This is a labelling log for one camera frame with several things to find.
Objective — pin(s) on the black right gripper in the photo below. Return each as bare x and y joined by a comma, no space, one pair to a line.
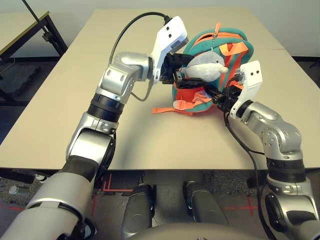
230,98

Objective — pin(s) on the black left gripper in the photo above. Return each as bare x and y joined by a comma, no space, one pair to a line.
172,65

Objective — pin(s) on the teal and orange backpack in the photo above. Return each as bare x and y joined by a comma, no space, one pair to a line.
200,42

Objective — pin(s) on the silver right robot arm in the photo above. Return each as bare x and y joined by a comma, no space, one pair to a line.
277,130

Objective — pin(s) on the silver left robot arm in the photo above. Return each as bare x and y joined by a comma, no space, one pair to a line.
115,80

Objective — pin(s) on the dark grey floor mat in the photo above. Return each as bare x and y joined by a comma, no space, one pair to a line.
17,80
232,181

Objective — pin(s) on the grey robot right leg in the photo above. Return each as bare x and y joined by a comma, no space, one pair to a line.
202,205

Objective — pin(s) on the grey robot leg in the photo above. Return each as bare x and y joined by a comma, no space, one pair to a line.
202,205
137,212

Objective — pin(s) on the grey robot torso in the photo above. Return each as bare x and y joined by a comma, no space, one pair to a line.
190,233

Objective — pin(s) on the grey robot left leg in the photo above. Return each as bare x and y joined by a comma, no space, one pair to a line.
137,212

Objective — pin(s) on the black slanted pole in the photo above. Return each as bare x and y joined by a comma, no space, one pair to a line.
35,16

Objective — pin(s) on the small metal can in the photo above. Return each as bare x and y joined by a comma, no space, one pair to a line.
17,190

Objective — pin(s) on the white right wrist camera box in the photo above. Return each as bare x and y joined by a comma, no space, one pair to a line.
251,77

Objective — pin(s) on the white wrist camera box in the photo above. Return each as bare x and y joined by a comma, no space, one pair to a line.
251,77
170,35

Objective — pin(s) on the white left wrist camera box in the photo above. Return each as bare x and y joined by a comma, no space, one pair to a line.
170,35

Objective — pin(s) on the black frame side table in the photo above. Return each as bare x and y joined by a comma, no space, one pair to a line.
20,27

